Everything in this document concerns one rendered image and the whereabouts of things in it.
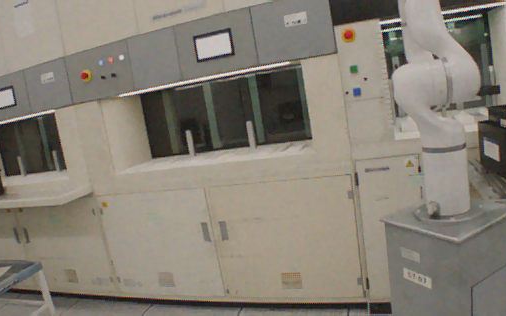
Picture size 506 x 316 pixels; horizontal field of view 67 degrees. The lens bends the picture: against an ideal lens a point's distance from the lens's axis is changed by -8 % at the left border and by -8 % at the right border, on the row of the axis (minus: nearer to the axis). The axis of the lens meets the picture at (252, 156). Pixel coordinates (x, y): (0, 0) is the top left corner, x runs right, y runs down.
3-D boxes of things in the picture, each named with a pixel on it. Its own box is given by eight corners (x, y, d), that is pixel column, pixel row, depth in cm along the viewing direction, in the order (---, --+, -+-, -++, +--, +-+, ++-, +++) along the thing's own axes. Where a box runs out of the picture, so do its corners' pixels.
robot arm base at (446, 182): (455, 230, 98) (450, 158, 95) (400, 216, 115) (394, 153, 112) (497, 208, 106) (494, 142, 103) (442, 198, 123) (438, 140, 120)
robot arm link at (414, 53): (436, 17, 121) (446, 112, 128) (424, 21, 136) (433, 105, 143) (407, 22, 123) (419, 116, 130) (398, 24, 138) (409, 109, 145)
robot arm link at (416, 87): (471, 149, 100) (462, 55, 96) (399, 157, 105) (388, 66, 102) (461, 141, 111) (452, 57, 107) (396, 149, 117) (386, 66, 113)
